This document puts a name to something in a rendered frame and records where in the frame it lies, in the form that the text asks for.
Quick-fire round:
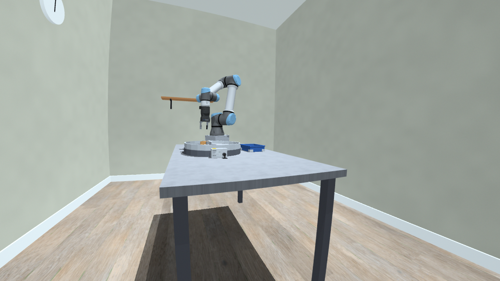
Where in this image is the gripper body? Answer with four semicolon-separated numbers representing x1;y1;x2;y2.
199;101;210;122

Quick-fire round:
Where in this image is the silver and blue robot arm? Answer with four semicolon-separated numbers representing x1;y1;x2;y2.
196;75;241;136

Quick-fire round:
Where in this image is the blue open crate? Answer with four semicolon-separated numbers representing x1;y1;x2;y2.
240;144;265;152

